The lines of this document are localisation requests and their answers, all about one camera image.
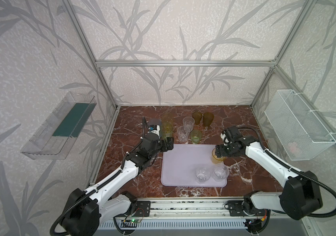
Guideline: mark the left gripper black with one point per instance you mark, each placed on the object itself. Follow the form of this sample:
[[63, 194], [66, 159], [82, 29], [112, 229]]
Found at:
[[170, 145]]

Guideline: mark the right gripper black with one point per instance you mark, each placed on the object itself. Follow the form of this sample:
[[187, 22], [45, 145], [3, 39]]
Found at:
[[219, 151]]

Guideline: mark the yellow transparent plastic cup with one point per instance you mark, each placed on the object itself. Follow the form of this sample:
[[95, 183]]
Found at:
[[215, 159]]

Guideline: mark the clear faceted cup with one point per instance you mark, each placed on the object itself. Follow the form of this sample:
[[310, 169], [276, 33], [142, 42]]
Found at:
[[188, 123], [202, 174], [220, 172], [183, 134]]

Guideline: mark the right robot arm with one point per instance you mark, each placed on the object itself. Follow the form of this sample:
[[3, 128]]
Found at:
[[300, 196]]

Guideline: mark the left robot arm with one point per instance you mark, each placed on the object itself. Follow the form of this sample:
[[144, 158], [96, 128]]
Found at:
[[132, 165]]

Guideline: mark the lilac plastic tray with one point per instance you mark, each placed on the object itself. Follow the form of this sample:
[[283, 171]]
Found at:
[[179, 166]]

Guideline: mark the tall green plastic cup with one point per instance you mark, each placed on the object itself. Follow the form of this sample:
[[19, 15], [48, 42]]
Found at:
[[167, 130]]

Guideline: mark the tall yellow plastic cup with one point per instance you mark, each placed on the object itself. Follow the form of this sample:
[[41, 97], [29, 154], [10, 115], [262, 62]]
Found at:
[[167, 119]]

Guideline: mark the blue frosted plastic cup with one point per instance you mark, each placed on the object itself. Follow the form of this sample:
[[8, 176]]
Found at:
[[154, 122]]

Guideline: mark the small green plastic cup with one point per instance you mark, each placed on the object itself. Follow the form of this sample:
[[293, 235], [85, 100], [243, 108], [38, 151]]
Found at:
[[195, 136]]

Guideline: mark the amber dimpled cup left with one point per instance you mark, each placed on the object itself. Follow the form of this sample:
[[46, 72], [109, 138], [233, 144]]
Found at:
[[197, 116]]

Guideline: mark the amber dimpled cup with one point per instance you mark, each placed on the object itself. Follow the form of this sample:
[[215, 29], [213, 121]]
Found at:
[[208, 119], [197, 116]]

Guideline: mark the amber dimpled cup right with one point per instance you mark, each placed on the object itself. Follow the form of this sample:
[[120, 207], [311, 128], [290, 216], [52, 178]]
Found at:
[[208, 119]]

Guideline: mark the small circuit board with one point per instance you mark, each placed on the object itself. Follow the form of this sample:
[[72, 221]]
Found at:
[[132, 221]]

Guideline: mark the green pad in bin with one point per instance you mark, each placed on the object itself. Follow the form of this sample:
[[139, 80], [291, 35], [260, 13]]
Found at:
[[75, 120]]

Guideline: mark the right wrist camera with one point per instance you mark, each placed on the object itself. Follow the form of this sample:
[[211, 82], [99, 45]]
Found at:
[[230, 135]]

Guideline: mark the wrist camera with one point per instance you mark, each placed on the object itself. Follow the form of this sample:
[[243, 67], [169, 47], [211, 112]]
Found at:
[[230, 135], [155, 129]]

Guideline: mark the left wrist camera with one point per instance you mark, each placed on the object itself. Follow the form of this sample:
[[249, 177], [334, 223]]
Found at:
[[155, 129]]

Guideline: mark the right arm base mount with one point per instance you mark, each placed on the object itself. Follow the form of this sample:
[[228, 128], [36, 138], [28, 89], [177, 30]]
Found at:
[[244, 209]]

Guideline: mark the white wire mesh basket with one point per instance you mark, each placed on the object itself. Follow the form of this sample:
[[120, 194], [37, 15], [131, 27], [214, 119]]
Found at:
[[300, 131]]

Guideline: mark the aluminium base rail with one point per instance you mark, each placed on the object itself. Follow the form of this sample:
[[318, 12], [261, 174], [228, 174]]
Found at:
[[185, 209]]

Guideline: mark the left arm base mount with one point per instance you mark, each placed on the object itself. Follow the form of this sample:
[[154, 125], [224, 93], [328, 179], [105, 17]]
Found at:
[[139, 209]]

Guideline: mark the aluminium frame crossbar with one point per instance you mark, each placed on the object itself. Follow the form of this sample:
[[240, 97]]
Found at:
[[178, 63]]

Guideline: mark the clear plastic wall bin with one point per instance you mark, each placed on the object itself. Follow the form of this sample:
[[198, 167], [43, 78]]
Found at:
[[42, 145]]

